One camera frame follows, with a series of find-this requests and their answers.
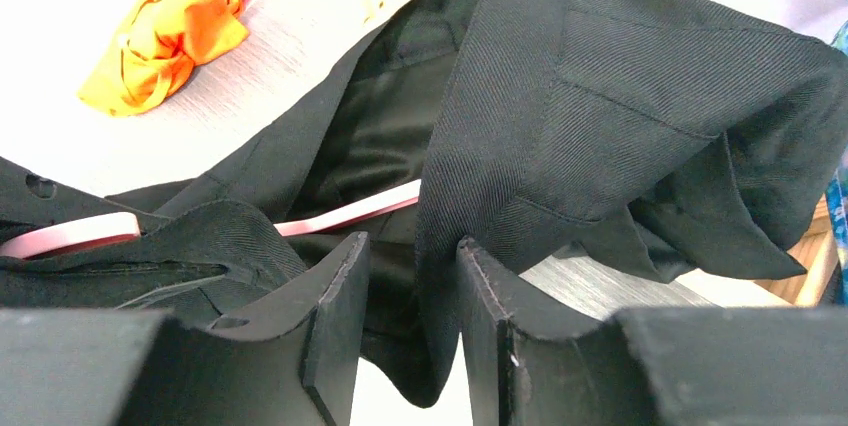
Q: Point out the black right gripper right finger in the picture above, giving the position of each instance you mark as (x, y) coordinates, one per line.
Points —
(531, 360)

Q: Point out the black skirt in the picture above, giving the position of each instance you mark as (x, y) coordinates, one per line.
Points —
(658, 135)

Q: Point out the wooden clothes rack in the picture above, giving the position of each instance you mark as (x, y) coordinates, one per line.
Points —
(816, 251)

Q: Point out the blue floral skirt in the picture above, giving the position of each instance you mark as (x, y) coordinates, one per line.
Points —
(836, 198)

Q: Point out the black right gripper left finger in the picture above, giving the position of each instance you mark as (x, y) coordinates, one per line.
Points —
(289, 358)

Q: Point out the orange cloth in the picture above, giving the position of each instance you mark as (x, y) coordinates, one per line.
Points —
(155, 50)

